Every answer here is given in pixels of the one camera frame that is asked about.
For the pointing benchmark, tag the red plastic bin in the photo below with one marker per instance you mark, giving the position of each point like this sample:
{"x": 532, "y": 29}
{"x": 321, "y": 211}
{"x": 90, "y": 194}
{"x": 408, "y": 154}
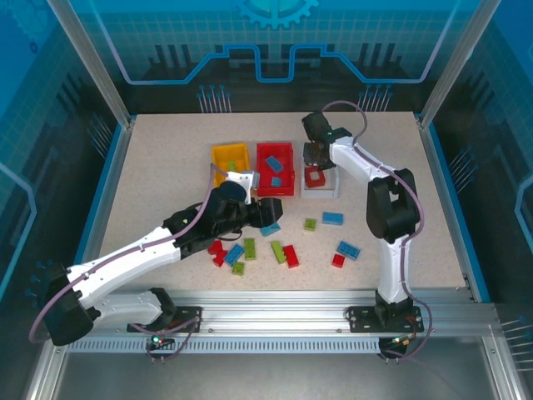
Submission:
{"x": 264, "y": 189}

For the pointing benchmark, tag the red hollow lego frame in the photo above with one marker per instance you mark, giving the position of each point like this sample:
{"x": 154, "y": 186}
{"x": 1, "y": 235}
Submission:
{"x": 308, "y": 181}

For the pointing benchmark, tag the small blue lego brick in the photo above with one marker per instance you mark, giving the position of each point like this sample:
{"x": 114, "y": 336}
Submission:
{"x": 276, "y": 181}

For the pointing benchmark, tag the white plastic bin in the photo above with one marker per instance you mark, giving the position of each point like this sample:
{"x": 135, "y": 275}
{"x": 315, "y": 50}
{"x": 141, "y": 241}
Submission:
{"x": 320, "y": 193}

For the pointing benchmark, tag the small red lego brick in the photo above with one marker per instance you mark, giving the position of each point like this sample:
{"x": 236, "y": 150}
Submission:
{"x": 338, "y": 261}
{"x": 214, "y": 247}
{"x": 219, "y": 258}

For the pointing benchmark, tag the green rectangular lego brick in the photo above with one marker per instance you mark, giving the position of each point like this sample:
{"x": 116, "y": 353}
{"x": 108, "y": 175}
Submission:
{"x": 249, "y": 249}
{"x": 232, "y": 165}
{"x": 277, "y": 252}

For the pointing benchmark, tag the small green square lego brick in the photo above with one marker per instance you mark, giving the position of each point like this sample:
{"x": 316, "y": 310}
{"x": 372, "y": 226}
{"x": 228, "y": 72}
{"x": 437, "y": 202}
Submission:
{"x": 237, "y": 268}
{"x": 310, "y": 224}

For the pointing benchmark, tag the yellow plastic bin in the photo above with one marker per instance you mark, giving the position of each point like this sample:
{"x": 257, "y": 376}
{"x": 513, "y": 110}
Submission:
{"x": 220, "y": 156}

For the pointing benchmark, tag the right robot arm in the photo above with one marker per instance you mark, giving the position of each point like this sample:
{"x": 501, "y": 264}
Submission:
{"x": 391, "y": 271}

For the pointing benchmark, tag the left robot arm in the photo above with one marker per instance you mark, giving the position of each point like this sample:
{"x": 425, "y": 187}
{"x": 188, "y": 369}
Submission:
{"x": 125, "y": 258}

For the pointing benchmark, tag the small connector with LED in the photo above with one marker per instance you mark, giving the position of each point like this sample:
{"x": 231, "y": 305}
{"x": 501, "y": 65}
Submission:
{"x": 400, "y": 341}
{"x": 157, "y": 341}

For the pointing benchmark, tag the grey metal shelf panel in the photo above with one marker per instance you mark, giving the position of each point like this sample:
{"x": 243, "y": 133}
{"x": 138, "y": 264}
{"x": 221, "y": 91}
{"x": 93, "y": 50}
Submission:
{"x": 270, "y": 375}

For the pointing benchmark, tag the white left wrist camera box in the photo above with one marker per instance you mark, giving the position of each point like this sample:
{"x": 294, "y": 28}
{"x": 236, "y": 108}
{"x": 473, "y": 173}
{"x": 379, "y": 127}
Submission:
{"x": 245, "y": 178}

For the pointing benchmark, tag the aluminium frame rail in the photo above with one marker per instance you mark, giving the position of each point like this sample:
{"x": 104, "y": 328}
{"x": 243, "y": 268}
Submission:
{"x": 270, "y": 312}

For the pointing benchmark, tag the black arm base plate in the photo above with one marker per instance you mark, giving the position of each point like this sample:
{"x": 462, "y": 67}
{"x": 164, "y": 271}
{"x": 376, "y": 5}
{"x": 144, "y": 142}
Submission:
{"x": 362, "y": 321}
{"x": 187, "y": 313}

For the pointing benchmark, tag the blue table side rail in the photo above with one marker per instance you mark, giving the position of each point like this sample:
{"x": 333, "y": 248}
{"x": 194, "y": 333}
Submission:
{"x": 442, "y": 166}
{"x": 110, "y": 166}

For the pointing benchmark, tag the aluminium frame post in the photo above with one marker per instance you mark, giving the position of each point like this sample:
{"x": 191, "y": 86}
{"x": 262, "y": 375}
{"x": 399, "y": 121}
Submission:
{"x": 458, "y": 62}
{"x": 92, "y": 62}

